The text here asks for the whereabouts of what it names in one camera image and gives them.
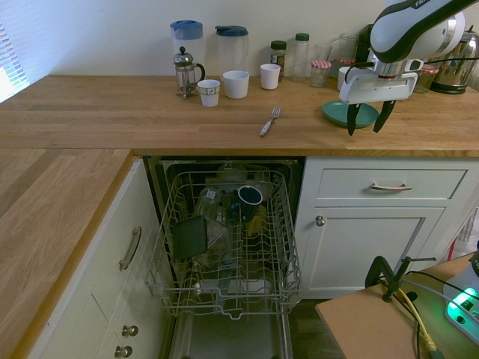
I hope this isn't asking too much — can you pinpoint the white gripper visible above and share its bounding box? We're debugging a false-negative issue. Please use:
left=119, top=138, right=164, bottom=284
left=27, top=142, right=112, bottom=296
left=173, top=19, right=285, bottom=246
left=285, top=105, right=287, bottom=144
left=339, top=69, right=419, bottom=137

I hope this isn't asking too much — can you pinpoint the white handled metal fork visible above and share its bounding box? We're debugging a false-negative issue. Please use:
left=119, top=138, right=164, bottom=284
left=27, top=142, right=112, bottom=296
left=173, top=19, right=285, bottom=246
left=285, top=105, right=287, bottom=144
left=259, top=105, right=282, bottom=138

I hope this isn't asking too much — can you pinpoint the stainless dishwasher door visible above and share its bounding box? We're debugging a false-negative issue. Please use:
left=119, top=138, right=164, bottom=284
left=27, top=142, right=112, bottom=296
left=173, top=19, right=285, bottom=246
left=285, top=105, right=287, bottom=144
left=160, top=312, right=296, bottom=359

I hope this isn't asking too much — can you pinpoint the teal plate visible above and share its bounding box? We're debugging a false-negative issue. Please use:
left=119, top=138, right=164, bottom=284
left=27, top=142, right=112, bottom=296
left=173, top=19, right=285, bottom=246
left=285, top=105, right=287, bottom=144
left=322, top=100, right=380, bottom=129

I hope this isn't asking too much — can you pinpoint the wide white cup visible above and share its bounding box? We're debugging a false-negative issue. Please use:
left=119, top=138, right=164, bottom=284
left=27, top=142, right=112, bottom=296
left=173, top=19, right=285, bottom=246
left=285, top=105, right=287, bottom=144
left=338, top=66, right=356, bottom=93

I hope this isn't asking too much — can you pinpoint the tall clear glass jar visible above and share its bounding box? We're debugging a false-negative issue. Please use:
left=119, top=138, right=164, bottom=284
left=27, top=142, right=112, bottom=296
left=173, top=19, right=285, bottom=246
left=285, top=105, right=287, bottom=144
left=339, top=33, right=360, bottom=61

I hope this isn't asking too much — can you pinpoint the clear drinking glass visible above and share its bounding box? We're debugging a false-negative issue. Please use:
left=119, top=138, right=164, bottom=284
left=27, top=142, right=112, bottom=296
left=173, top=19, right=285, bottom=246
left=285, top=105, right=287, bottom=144
left=313, top=43, right=333, bottom=64

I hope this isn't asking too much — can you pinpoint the clear bottle green lid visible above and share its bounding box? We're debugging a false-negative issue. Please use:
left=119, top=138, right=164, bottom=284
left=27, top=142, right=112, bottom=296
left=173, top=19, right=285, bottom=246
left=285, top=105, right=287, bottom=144
left=291, top=32, right=311, bottom=83

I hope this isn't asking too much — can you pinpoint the stainless steel electric kettle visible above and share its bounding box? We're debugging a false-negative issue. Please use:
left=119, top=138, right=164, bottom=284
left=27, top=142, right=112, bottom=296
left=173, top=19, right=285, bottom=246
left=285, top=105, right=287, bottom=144
left=429, top=29, right=479, bottom=95

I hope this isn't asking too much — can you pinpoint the small white ribbed cup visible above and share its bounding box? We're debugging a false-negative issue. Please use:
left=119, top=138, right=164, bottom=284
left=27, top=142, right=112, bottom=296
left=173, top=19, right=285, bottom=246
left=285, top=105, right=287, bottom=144
left=260, top=63, right=281, bottom=90

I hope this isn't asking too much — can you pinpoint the spice jar black lid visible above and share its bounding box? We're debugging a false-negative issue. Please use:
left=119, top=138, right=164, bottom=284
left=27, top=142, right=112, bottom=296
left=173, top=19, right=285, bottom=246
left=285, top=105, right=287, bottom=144
left=269, top=40, right=287, bottom=82

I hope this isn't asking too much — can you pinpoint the large white mug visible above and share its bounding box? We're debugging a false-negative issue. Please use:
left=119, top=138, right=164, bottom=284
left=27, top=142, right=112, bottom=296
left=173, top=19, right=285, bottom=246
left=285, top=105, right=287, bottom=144
left=222, top=70, right=251, bottom=100

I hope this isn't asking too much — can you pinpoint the white base cabinet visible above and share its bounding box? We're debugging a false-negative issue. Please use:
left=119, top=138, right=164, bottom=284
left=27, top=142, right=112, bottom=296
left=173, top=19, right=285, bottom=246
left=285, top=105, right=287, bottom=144
left=28, top=156, right=177, bottom=359
left=295, top=156, right=479, bottom=300

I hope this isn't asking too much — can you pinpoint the white bowl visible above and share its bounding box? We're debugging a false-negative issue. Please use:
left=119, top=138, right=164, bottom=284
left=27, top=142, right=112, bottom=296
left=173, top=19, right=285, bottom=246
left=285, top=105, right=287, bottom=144
left=216, top=162, right=248, bottom=181

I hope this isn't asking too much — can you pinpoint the clear pitcher dark blue lid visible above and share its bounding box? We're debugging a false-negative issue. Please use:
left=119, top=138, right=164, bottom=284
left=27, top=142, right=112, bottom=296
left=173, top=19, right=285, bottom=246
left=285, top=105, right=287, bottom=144
left=214, top=25, right=250, bottom=82

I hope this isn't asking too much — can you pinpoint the black C clamp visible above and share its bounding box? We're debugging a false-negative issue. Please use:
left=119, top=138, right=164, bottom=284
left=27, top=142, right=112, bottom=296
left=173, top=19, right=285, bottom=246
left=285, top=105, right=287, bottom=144
left=364, top=255, right=437, bottom=303

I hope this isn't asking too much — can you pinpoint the yellow plastic item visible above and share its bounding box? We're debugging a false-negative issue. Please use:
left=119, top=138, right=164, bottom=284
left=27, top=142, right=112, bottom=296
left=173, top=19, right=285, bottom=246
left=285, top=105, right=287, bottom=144
left=246, top=205, right=269, bottom=236

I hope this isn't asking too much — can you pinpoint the white bag red print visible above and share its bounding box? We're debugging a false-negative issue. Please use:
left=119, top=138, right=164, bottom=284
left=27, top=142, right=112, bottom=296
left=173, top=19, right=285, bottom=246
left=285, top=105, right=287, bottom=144
left=447, top=203, right=479, bottom=263

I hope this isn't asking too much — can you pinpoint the dark blue mug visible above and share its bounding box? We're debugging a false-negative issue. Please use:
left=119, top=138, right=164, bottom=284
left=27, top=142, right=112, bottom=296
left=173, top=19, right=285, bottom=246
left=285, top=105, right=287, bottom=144
left=228, top=185, right=264, bottom=225

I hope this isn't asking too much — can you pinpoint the white cup patterned band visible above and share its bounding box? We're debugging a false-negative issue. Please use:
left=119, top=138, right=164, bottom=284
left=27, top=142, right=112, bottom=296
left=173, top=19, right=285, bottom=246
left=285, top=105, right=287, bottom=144
left=196, top=79, right=221, bottom=108

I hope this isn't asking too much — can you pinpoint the glass French press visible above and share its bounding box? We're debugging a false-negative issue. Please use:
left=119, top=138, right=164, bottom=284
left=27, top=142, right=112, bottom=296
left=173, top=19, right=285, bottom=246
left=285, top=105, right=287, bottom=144
left=172, top=46, right=207, bottom=100

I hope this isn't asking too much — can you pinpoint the clear plastic container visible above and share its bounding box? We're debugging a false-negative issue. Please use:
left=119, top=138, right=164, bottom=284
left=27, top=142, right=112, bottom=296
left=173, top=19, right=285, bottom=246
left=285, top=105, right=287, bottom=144
left=204, top=218, right=233, bottom=266

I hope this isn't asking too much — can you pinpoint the clear pitcher light blue lid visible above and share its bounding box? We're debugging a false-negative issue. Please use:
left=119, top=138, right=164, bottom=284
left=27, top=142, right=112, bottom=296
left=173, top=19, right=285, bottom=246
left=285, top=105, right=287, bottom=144
left=169, top=19, right=205, bottom=88

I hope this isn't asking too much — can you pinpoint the fibreboard robot mounting board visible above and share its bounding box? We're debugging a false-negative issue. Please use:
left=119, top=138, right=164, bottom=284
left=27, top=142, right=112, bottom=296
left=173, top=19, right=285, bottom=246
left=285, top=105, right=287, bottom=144
left=314, top=254, right=479, bottom=359

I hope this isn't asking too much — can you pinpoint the black square container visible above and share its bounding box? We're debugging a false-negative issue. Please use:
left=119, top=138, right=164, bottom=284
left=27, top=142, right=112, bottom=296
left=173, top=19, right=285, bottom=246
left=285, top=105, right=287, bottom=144
left=171, top=215, right=209, bottom=262

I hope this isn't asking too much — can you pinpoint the white window blind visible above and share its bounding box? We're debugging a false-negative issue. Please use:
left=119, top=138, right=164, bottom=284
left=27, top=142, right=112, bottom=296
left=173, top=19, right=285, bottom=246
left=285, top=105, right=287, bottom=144
left=0, top=20, right=29, bottom=104

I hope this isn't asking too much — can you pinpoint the metal drawer handle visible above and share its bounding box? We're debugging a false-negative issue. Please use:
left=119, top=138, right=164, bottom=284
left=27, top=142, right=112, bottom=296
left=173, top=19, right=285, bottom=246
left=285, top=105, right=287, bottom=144
left=370, top=182, right=412, bottom=191

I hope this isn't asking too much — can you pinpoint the grey cable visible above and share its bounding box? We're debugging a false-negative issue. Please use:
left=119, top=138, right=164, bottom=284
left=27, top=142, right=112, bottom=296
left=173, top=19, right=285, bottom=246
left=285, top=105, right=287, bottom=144
left=406, top=280, right=456, bottom=304

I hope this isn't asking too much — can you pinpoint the yellow cable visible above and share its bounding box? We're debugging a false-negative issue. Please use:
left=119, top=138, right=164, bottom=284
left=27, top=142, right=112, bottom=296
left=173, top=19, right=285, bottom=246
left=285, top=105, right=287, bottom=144
left=396, top=286, right=439, bottom=352

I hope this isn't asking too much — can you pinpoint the grey wire dishwasher rack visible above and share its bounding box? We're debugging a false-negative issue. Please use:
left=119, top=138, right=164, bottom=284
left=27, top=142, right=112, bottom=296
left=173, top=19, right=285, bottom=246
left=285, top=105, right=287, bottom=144
left=144, top=170, right=303, bottom=322

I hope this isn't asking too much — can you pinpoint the metal cabinet bar handle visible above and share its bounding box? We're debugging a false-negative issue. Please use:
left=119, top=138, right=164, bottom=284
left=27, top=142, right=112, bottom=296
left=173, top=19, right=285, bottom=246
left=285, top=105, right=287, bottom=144
left=118, top=226, right=143, bottom=272

